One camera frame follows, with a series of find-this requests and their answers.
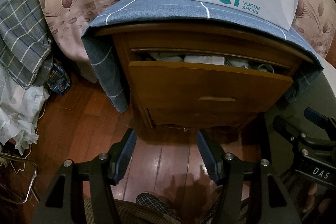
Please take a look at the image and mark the wooden drawer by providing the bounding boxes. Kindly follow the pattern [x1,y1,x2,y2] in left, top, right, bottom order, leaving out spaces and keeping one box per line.
[127,51,293,113]

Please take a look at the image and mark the white socks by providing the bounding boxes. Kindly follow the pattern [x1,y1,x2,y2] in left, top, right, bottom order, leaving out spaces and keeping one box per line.
[184,55,226,65]

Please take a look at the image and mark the person's right hand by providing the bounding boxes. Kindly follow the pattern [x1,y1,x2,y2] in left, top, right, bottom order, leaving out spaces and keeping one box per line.
[302,182,330,213]

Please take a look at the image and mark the checked slipper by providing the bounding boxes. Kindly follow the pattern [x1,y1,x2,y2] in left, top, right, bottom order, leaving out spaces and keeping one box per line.
[135,192,182,223]

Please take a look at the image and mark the green bed mattress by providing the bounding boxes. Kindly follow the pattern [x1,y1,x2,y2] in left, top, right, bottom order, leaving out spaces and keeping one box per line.
[265,57,335,140]

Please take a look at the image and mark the wooden nightstand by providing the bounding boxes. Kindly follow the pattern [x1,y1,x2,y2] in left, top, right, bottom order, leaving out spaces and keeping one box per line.
[97,20,313,128]

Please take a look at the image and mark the dark blue package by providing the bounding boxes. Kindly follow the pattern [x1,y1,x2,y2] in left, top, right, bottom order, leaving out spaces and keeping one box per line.
[45,61,71,97]

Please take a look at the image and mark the white floral sheet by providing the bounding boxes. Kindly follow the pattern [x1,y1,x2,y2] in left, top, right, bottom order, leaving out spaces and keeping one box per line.
[0,68,49,155]

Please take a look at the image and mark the grey plaid blanket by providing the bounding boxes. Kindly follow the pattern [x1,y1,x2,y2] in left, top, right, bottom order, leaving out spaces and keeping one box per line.
[1,0,53,89]

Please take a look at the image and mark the blue checked cloth cover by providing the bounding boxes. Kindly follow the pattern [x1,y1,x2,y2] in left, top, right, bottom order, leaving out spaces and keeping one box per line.
[81,0,323,113]

